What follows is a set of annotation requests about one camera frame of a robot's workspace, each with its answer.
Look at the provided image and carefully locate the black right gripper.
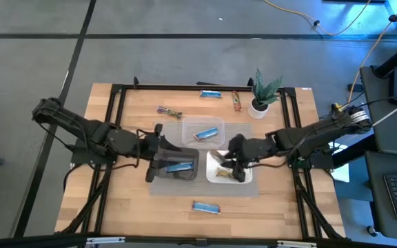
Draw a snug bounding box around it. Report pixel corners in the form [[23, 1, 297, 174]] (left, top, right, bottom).
[[221, 133, 278, 183]]

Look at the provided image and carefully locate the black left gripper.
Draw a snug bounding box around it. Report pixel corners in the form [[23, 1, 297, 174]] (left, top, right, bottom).
[[138, 123, 189, 183]]

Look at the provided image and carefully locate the blue granola bar purple end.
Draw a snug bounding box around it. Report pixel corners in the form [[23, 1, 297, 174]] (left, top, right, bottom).
[[164, 161, 196, 174]]

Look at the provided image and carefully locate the purple and green granola bar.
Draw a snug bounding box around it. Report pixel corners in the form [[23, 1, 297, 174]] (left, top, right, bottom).
[[156, 105, 183, 120]]

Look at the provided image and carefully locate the glossy granola bar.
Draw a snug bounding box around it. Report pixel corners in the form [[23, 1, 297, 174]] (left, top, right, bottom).
[[192, 200, 222, 216]]

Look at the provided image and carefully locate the red and green granola bar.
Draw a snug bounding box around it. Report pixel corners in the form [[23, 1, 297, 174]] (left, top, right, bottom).
[[232, 90, 243, 112]]

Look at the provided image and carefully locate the blue granola bar red end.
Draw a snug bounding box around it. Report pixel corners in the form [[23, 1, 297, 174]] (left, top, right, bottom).
[[193, 126, 219, 141]]

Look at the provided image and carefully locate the black plastic tray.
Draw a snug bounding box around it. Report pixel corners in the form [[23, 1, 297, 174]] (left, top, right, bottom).
[[152, 147, 200, 182]]

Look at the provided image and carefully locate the white plastic tray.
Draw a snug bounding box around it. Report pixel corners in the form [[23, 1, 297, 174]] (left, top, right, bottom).
[[205, 149, 254, 185]]

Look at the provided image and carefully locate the clear plastic container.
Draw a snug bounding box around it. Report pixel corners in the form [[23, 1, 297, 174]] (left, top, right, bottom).
[[181, 116, 226, 149]]

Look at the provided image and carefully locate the grey woven placemat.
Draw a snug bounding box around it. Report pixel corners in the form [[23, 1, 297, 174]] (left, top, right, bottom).
[[149, 121, 259, 198]]

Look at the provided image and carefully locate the green plant in white pot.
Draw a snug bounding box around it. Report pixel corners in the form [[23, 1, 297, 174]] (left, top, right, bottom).
[[247, 68, 285, 120]]

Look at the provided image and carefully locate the black desk beam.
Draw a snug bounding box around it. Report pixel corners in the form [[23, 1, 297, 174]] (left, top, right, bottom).
[[332, 134, 375, 169]]

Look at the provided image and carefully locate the black overhead gantry bar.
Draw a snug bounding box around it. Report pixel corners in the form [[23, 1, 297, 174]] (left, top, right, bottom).
[[0, 233, 397, 248]]

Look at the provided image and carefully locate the grey desk with keyboard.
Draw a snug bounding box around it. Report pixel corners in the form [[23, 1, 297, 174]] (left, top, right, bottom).
[[363, 150, 397, 242]]

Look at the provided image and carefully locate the grey desk with adapter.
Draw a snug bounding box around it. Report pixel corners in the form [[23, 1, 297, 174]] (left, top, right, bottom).
[[359, 65, 397, 159]]

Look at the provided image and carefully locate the black slanted pole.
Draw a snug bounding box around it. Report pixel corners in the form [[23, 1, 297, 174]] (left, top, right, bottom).
[[372, 43, 397, 79]]

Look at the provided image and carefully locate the black aluminium table frame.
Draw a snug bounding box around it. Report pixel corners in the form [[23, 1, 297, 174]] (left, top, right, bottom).
[[60, 76, 346, 242]]

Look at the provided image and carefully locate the silver bracket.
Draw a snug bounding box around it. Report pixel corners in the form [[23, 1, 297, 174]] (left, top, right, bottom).
[[276, 240, 318, 248], [85, 236, 126, 246]]

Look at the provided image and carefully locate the black floor cable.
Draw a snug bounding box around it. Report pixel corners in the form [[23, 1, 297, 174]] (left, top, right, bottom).
[[62, 163, 81, 194]]

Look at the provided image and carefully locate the yellow cable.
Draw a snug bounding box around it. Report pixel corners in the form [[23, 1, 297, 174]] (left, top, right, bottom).
[[262, 0, 372, 37], [347, 0, 397, 103]]

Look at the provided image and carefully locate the white cable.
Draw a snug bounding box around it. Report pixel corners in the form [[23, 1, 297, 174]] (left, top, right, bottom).
[[370, 102, 397, 127]]

